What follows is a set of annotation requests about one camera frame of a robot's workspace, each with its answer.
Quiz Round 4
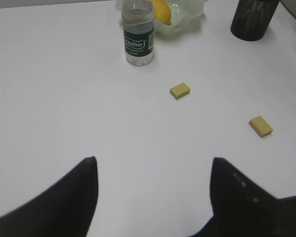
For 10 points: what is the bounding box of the clear water bottle green label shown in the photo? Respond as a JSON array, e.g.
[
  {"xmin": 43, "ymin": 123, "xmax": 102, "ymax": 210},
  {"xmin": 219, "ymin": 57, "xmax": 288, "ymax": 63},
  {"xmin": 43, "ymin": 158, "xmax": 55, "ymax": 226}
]
[{"xmin": 121, "ymin": 0, "xmax": 154, "ymax": 66}]

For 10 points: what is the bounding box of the pale green wavy plate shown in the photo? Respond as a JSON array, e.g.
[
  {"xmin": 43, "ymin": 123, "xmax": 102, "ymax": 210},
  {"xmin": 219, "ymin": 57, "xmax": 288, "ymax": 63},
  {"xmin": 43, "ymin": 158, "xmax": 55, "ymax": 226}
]
[{"xmin": 115, "ymin": 0, "xmax": 205, "ymax": 35}]

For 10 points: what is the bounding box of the yellow eraser front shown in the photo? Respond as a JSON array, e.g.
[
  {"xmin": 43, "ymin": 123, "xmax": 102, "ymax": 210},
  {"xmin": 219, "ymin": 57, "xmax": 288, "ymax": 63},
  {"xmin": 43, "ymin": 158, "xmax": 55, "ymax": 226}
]
[{"xmin": 249, "ymin": 116, "xmax": 273, "ymax": 138}]

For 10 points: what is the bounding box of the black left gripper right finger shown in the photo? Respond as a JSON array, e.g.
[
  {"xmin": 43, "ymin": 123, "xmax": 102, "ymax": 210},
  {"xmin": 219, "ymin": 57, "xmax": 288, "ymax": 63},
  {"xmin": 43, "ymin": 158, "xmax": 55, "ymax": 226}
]
[{"xmin": 209, "ymin": 157, "xmax": 296, "ymax": 237}]

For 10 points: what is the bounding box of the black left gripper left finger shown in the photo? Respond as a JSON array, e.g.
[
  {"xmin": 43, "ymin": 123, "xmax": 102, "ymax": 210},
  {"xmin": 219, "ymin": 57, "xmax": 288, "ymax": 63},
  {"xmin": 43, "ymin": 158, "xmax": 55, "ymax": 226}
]
[{"xmin": 0, "ymin": 157, "xmax": 99, "ymax": 237}]

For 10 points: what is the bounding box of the black mesh pen holder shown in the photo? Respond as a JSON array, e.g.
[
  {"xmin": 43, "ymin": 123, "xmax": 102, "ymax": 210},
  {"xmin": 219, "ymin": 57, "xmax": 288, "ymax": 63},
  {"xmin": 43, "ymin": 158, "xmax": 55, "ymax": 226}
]
[{"xmin": 230, "ymin": 0, "xmax": 279, "ymax": 41}]

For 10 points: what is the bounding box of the yellow eraser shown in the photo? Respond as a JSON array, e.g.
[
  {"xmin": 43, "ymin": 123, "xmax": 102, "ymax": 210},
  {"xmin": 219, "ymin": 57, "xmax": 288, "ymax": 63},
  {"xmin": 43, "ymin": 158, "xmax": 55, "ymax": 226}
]
[
  {"xmin": 249, "ymin": 116, "xmax": 273, "ymax": 138},
  {"xmin": 170, "ymin": 82, "xmax": 190, "ymax": 100}
]

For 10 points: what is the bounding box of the yellow mango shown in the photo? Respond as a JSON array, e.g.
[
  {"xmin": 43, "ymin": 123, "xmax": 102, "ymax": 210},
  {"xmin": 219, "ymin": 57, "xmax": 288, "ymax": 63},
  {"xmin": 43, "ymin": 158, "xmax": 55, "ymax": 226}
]
[{"xmin": 152, "ymin": 0, "xmax": 171, "ymax": 25}]

